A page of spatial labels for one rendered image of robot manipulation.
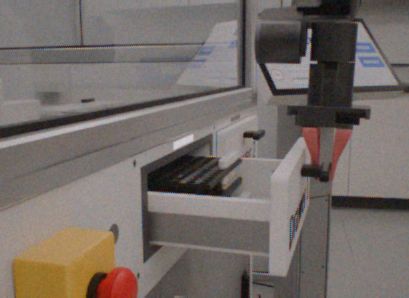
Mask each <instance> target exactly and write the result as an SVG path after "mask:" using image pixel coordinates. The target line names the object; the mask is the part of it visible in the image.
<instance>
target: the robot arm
mask: <svg viewBox="0 0 409 298"><path fill-rule="evenodd" d="M362 2H363V0H316V2H297V6H294V7H293V6H286V7H277V8H269V9H263V10H262V11H261V12H260V16H259V20H258V22H257V24H256V27H255V41H254V50H255V60H256V63H278V64H300V63H301V61H302V57H306V54H307V38H308V29H312V36H311V47H310V61H317V63H310V70H309V81H308V92H307V103H290V104H289V105H287V114H286V115H296V118H295V125H297V126H301V129H300V130H301V132H302V134H303V138H304V140H305V144H306V146H307V147H308V151H309V153H310V156H311V158H312V165H319V159H320V139H321V127H333V128H336V132H335V138H334V144H333V156H332V161H331V176H330V181H331V182H332V181H333V177H334V175H335V173H336V167H337V164H338V160H339V158H340V156H341V154H342V153H343V150H344V149H345V146H346V144H347V142H348V141H349V139H350V137H351V135H352V131H353V125H359V124H360V118H365V119H366V120H370V116H371V107H370V106H361V105H352V101H353V99H352V98H353V89H354V71H355V63H349V62H356V45H357V35H358V23H354V22H350V21H352V20H353V19H354V18H355V17H356V15H357V14H358V10H359V9H360V7H361V3H362Z"/></svg>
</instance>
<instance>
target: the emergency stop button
mask: <svg viewBox="0 0 409 298"><path fill-rule="evenodd" d="M137 294H138V284H137V278H136V277H135V275H134V273H132V271H131V270H130V268H125V267H117V268H113V270H112V271H111V272H110V273H108V275H107V277H106V279H104V280H102V281H101V283H100V285H99V287H98V290H97V298H137Z"/></svg>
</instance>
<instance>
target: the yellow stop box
mask: <svg viewBox="0 0 409 298"><path fill-rule="evenodd" d="M13 268H14V285H15V294H16V298H97V290H98V287H99V285H100V283H101V281H102V280H104V279H106V277H107V275H108V273H110V272H111V271H112V270H113V268H115V241H114V235H113V232H110V231H104V230H90V229H83V228H70V227H69V228H66V229H64V230H61V232H58V233H56V235H53V236H52V237H49V238H48V239H45V241H43V242H40V243H39V244H37V245H35V246H34V247H32V248H30V249H28V250H27V251H24V252H23V253H22V254H19V255H18V256H16V257H15V259H14V262H13Z"/></svg>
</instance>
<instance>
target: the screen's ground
mask: <svg viewBox="0 0 409 298"><path fill-rule="evenodd" d="M354 23H358V35H357V42H371V44H372V45H373V47H374V48H375V50H376V52H377V53H356V63H357V65H358V66H359V68H360V69H355V71H354V86H373V85H398V83H397V82H396V80H395V78H394V76H393V75H392V73H391V71H390V70H389V68H388V67H387V64H385V62H384V60H383V59H382V57H381V55H380V53H379V52H378V51H377V48H376V47H375V45H374V44H373V41H372V40H371V39H370V37H369V35H368V33H367V32H366V31H365V28H363V25H362V24H361V23H360V22H354ZM357 56H372V57H380V59H381V60H382V62H383V64H384V66H385V67H372V68H363V66H362V65H361V63H360V61H359V59H358V58H357ZM265 65H266V66H267V70H268V68H281V66H280V65H279V64H278V63H265ZM268 71H269V70H268ZM269 72H270V71H269ZM282 72H283V73H284V77H285V78H286V81H274V80H273V79H272V80H273V82H274V84H275V86H276V87H277V89H294V88H308V85H294V84H293V81H292V80H291V77H290V75H289V73H288V72H309V70H282Z"/></svg>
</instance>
